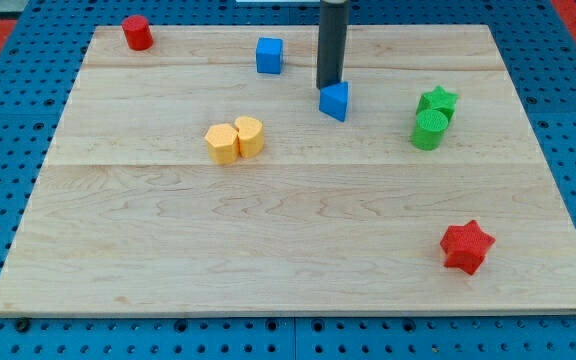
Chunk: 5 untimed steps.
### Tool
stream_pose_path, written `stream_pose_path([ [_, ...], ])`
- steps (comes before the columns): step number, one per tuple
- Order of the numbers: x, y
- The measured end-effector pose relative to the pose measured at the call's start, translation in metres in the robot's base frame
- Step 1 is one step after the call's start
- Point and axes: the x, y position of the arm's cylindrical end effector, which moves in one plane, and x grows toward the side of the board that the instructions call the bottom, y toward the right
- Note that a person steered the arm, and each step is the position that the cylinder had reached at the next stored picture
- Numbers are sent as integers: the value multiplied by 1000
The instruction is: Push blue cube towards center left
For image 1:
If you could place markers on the blue cube block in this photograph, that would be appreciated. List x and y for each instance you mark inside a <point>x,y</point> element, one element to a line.
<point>269,55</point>

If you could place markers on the yellow heart block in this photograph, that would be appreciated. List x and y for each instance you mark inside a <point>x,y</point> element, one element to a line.
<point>251,136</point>

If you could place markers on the yellow hexagon block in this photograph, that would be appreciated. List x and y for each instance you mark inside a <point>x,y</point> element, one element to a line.
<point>222,143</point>

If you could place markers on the light wooden board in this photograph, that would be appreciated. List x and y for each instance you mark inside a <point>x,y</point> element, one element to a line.
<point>129,216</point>

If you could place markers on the blue triangular prism block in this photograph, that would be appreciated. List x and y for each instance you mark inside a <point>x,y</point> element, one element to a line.
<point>334,99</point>

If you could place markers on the green cylinder block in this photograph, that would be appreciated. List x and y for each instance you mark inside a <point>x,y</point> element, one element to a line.
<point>429,129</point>

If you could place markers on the green star block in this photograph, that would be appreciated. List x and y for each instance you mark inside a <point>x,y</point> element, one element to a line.
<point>440,100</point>

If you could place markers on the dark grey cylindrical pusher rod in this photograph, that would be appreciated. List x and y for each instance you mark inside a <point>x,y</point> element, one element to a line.
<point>332,30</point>

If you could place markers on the red star block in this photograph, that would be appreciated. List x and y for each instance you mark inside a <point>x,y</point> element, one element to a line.
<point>466,246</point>

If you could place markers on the red cylinder block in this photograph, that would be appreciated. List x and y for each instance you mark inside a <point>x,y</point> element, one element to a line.
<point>137,32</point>

